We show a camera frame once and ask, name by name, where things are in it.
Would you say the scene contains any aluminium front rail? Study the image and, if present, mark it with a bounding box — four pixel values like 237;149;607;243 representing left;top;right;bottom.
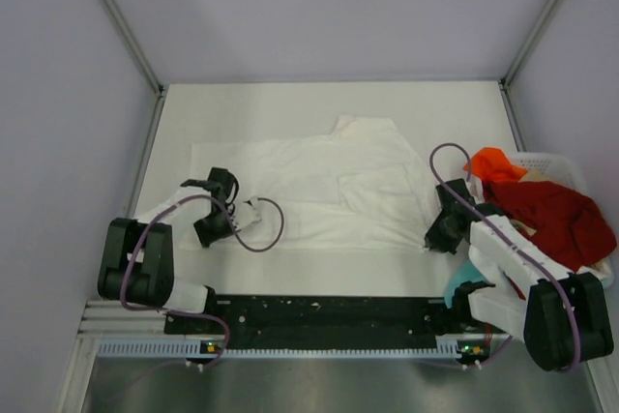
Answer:
76;300;168;337

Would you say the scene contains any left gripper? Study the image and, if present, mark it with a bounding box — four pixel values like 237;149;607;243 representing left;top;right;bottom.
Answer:
193;207;240;248

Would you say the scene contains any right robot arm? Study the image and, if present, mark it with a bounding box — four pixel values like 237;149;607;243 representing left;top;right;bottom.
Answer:
425;179;614;371

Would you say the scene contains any right aluminium frame post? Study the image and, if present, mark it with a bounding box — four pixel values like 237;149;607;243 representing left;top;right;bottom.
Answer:
500;0;594;90

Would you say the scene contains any red t shirt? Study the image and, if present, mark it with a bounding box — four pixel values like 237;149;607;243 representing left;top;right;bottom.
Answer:
484;181;617;272

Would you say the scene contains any aluminium frame post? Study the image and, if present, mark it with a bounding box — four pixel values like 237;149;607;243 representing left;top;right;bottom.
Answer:
72;0;165;95
500;0;594;90

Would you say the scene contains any teal t shirt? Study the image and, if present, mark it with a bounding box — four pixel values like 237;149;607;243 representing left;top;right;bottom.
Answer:
444;260;486;309

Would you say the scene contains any white laundry basket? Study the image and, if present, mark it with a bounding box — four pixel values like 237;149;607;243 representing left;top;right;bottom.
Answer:
507;152;618;289

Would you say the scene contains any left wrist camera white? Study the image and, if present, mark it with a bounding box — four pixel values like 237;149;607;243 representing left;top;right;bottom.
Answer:
231;196;261;231

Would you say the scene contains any white printed t shirt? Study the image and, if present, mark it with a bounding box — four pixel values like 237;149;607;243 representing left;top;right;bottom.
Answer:
468;245;509;290

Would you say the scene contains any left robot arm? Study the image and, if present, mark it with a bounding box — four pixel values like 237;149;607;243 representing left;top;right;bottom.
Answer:
97;167;239;333

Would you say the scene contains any grey slotted cable duct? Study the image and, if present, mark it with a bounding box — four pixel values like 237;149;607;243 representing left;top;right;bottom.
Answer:
96;335;487;361

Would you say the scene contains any left aluminium frame post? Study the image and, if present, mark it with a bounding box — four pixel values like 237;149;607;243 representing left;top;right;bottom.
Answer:
72;0;165;95

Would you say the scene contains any orange t shirt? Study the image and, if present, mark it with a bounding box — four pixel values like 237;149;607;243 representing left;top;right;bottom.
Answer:
463;147;528;183

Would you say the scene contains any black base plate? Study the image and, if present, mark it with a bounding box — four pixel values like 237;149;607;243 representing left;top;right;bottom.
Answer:
163;293;512;350

